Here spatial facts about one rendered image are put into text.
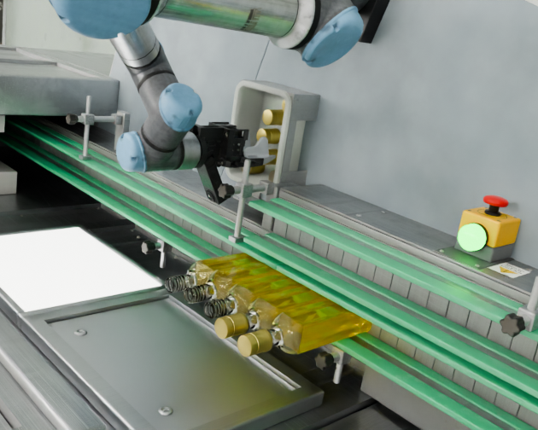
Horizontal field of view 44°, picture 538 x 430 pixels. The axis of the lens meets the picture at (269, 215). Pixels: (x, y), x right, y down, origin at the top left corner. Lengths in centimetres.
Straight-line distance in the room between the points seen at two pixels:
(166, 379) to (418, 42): 75
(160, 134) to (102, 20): 37
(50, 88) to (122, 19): 111
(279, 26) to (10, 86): 103
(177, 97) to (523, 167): 59
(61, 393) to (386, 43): 85
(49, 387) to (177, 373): 21
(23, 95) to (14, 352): 91
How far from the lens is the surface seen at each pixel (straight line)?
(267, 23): 104
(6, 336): 129
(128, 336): 129
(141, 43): 119
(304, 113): 141
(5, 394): 117
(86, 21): 88
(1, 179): 212
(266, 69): 155
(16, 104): 195
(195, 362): 123
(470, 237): 110
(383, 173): 132
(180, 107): 117
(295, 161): 142
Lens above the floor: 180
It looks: 42 degrees down
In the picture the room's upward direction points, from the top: 97 degrees counter-clockwise
